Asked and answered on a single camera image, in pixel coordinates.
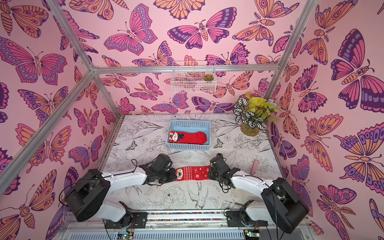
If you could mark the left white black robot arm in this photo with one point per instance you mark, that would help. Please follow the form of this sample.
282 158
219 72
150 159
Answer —
87 198

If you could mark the light blue plastic basket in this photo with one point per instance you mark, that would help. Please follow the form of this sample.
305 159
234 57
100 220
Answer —
190 126

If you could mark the plain red sock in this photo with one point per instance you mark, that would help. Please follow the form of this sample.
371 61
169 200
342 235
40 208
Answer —
198 138

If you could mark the potted plant in glass vase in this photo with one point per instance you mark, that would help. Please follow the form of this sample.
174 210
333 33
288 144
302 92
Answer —
253 114

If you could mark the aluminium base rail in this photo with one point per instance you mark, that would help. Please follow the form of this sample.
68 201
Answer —
183 225

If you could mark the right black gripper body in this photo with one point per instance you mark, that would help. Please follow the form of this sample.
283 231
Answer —
214 174

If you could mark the white wire wall basket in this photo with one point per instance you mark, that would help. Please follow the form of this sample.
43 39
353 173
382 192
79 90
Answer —
188 76

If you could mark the red patterned christmas sock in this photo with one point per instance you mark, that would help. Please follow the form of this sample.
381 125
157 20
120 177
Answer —
192 173

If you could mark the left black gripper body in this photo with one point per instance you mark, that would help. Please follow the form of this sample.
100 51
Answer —
167 176

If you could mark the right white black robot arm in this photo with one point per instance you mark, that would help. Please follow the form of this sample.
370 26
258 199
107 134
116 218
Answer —
282 205

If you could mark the small green succulent plant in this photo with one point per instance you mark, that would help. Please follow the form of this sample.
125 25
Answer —
209 77

